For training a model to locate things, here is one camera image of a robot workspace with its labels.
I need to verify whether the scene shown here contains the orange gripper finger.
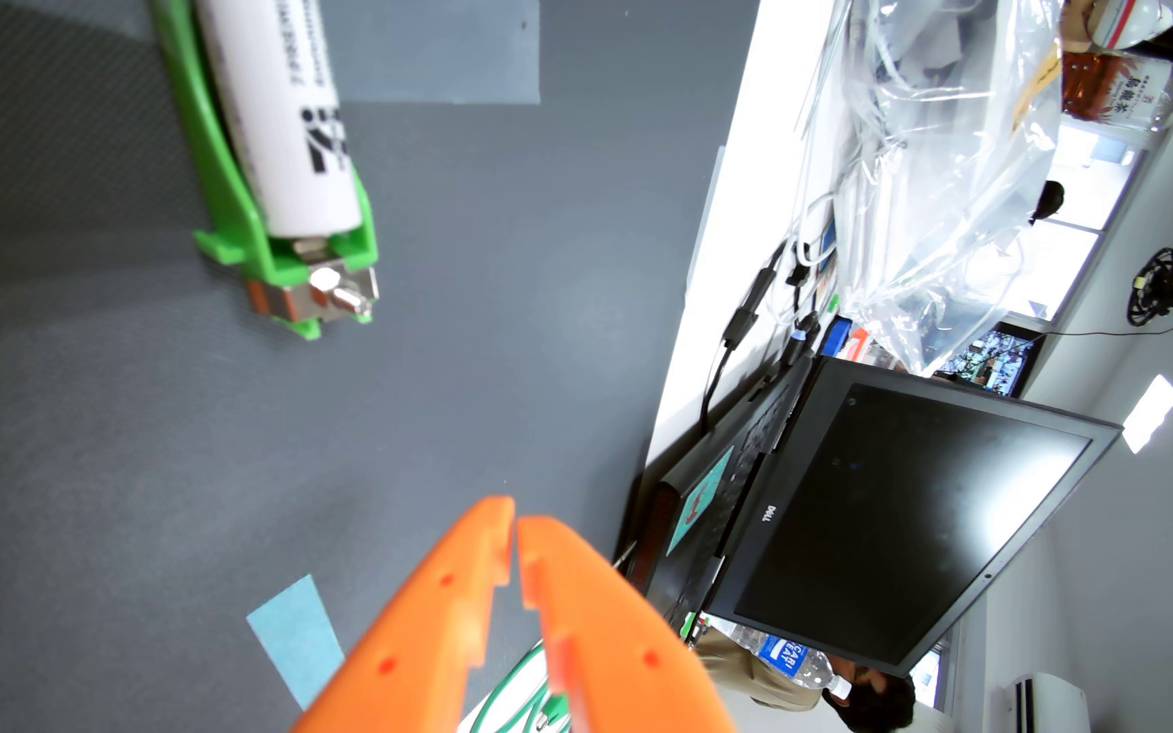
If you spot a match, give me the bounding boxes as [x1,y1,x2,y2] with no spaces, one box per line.
[515,516,735,733]
[291,497,517,733]

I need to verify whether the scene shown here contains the white cylindrical battery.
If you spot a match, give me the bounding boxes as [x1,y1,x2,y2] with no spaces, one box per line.
[194,0,364,240]

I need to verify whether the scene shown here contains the green battery holder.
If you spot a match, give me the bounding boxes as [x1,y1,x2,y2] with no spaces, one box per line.
[147,0,381,340]

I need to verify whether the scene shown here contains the light blue tape square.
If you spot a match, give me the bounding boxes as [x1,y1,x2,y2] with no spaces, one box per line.
[245,574,346,711]

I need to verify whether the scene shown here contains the person in khaki jacket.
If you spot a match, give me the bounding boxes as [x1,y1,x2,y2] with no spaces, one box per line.
[693,626,918,733]

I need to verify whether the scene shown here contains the water bottle blue label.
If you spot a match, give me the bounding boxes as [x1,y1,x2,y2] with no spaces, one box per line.
[734,623,853,698]

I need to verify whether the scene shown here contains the dark grey mat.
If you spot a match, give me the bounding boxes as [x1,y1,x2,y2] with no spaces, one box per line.
[0,0,761,733]

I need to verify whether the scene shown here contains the black Dell laptop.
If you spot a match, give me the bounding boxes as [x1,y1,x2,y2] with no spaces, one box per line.
[627,351,1124,678]

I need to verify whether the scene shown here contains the white air conditioner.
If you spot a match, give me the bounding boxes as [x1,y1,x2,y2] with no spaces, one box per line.
[999,672,1092,733]

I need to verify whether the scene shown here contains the monitor with colourful screen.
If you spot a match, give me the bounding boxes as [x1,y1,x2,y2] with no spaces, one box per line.
[937,324,1046,398]

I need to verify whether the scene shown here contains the clear plastic bag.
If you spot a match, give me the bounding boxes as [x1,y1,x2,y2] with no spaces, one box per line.
[836,0,1066,376]

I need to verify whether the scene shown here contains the rectangular ceiling light panel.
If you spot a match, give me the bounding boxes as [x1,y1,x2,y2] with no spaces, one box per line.
[1121,373,1173,454]

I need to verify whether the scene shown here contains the grey tape strip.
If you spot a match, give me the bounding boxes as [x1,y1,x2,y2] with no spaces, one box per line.
[316,0,542,106]

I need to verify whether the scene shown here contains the tea bottle brown label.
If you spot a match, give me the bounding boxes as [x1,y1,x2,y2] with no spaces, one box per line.
[1060,51,1173,134]

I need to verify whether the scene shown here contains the green cable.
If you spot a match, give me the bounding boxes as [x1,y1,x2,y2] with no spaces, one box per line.
[469,639,572,733]

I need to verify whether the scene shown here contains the black cable with adapter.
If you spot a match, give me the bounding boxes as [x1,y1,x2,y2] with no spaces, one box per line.
[701,239,786,424]

